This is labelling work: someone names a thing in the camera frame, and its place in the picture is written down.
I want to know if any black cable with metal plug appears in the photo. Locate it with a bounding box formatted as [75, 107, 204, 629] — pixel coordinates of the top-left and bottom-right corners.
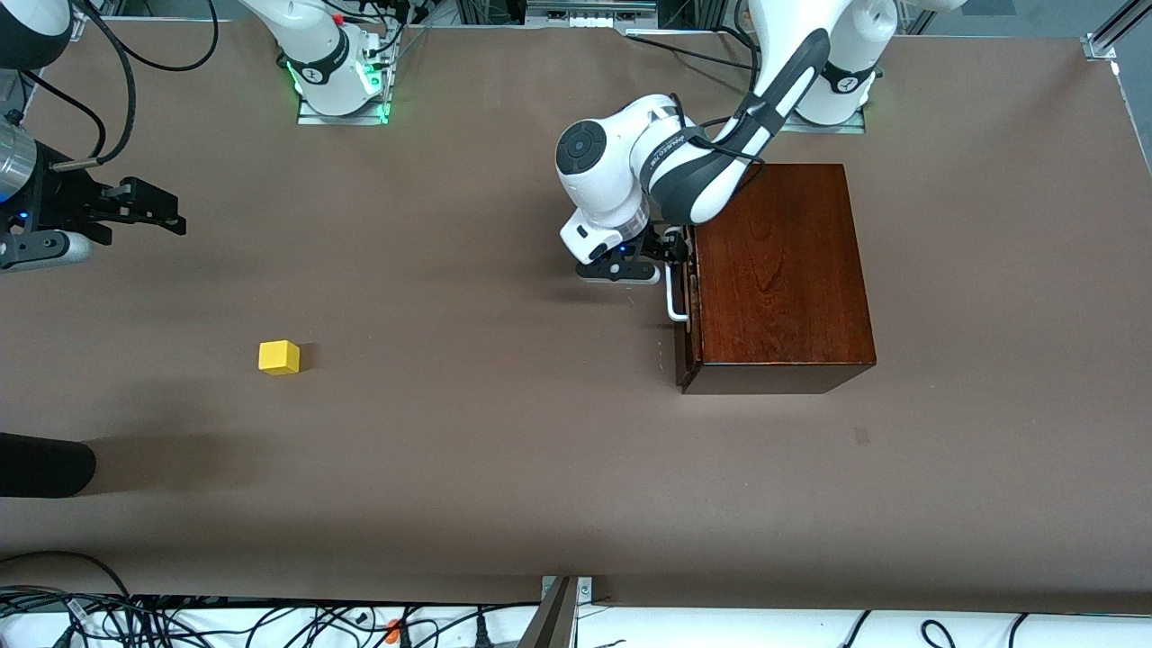
[49, 0, 138, 172]

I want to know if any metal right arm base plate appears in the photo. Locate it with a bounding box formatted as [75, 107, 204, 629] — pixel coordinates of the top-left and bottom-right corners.
[297, 40, 397, 125]

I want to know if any black cylindrical pole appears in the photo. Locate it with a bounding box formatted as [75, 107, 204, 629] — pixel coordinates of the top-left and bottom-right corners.
[0, 432, 97, 499]

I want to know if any wooden drawer with white handle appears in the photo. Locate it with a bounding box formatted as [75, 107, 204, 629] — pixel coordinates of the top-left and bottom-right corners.
[664, 225, 703, 361]

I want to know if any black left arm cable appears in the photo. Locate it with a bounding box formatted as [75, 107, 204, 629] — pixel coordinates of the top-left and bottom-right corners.
[670, 90, 768, 172]

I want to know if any dark metal strut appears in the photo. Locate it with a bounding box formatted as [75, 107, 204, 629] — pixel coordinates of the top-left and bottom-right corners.
[517, 578, 579, 648]

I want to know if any aluminium profile corner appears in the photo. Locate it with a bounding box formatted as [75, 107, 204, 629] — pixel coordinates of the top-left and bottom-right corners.
[1083, 0, 1152, 62]

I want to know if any dark wooden drawer cabinet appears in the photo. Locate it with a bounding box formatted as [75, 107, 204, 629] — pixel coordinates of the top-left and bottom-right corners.
[675, 163, 878, 395]

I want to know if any yellow cube block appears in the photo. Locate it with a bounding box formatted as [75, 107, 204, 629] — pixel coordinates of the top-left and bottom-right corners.
[258, 340, 302, 376]

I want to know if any thin black cable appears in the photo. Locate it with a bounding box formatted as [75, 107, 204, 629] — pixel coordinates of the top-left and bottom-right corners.
[16, 67, 107, 158]

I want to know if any grey power strip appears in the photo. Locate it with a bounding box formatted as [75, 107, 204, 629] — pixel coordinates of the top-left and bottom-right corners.
[526, 0, 658, 28]

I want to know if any black looping cable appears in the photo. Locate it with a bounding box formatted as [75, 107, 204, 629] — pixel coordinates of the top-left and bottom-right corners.
[90, 0, 220, 73]

